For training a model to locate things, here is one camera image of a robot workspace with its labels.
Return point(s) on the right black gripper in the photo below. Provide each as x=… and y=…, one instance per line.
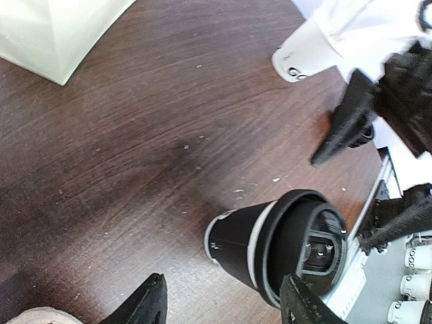
x=403, y=100

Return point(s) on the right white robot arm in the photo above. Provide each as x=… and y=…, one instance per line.
x=353, y=27

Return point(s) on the cream paper bag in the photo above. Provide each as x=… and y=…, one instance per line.
x=51, y=38

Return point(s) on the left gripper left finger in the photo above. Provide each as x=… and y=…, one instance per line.
x=146, y=305

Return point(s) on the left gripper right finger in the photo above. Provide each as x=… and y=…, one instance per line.
x=299, y=305

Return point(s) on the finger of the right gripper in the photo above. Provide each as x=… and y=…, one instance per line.
x=391, y=219

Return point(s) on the white cup holding straws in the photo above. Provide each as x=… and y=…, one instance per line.
x=304, y=53

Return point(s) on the black paper coffee cup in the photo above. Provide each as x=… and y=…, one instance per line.
x=230, y=240

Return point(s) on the black cup lid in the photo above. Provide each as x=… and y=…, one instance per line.
x=303, y=235

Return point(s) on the cardboard cup carrier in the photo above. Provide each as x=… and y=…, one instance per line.
x=44, y=315

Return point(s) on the aluminium front rail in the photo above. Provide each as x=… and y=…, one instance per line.
x=342, y=298

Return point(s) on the spare cups off table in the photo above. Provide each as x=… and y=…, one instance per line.
x=416, y=288

